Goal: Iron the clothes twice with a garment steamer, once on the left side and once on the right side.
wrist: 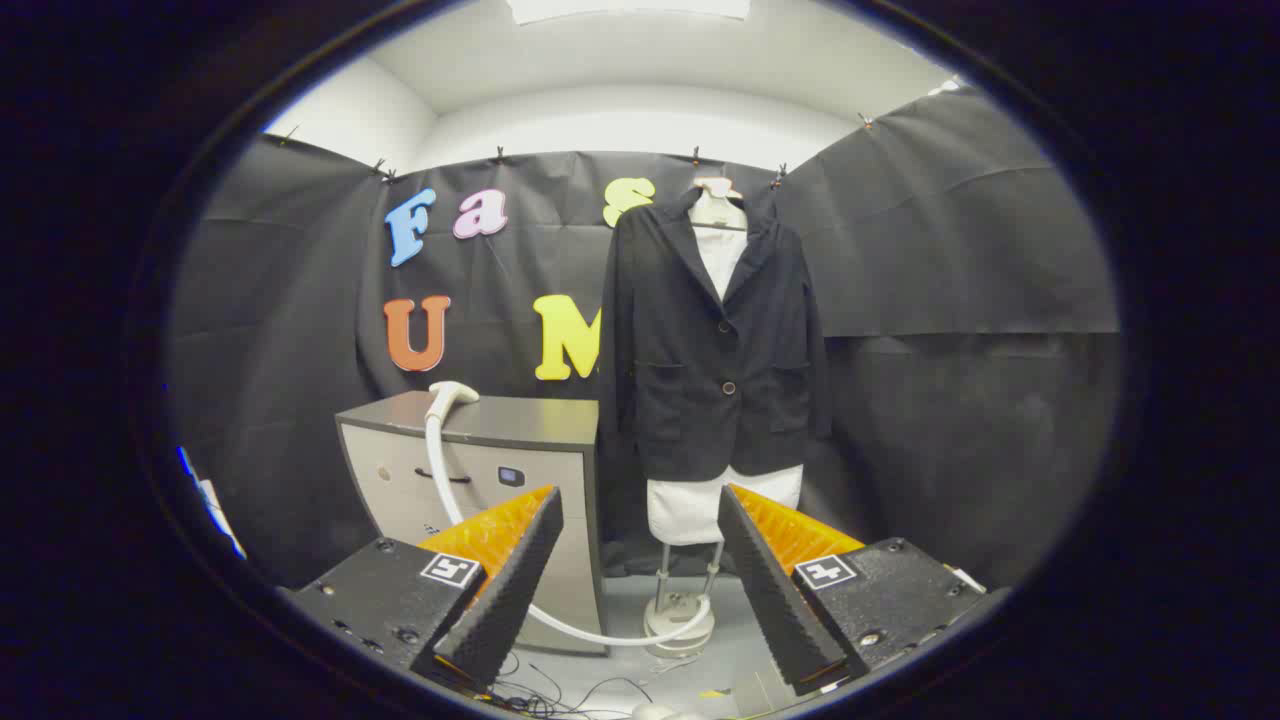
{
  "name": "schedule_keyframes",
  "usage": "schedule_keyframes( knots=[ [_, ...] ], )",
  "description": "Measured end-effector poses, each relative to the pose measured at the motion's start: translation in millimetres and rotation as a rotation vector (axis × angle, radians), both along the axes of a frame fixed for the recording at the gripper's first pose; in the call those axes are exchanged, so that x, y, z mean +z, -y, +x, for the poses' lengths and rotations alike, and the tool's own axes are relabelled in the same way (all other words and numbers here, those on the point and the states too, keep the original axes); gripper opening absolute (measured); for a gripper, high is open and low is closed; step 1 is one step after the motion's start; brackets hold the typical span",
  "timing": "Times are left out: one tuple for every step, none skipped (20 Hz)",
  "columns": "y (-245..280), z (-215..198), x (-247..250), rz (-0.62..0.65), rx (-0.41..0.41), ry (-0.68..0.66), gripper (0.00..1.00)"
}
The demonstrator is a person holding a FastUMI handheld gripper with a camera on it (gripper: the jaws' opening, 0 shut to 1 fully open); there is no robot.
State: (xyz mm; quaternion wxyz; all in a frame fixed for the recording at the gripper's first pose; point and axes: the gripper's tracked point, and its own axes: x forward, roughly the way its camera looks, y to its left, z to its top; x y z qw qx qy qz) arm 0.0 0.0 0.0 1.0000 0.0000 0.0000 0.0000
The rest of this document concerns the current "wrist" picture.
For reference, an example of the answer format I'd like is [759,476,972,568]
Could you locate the white steamer base with poles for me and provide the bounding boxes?
[643,543,725,659]

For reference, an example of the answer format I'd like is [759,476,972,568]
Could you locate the white shirt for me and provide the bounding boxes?
[646,222,804,547]

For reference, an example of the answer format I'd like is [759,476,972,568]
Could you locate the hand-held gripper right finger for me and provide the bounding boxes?
[717,483,1011,698]

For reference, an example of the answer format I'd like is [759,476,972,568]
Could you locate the grey drawer cabinet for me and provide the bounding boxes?
[335,390,609,658]

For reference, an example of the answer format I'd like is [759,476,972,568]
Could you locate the long ceiling light panel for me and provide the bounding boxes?
[505,0,751,26]

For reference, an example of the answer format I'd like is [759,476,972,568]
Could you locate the black button jacket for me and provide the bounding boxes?
[598,188,833,483]

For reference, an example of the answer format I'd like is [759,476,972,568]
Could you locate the white garment steamer head with hose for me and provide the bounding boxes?
[424,381,713,648]

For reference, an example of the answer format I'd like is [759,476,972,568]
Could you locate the black floor cables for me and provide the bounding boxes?
[488,650,661,720]

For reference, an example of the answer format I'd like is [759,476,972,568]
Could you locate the white plastic hanger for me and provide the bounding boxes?
[690,178,749,233]

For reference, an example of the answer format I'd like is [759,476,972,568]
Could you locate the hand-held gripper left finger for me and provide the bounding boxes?
[285,485,564,693]

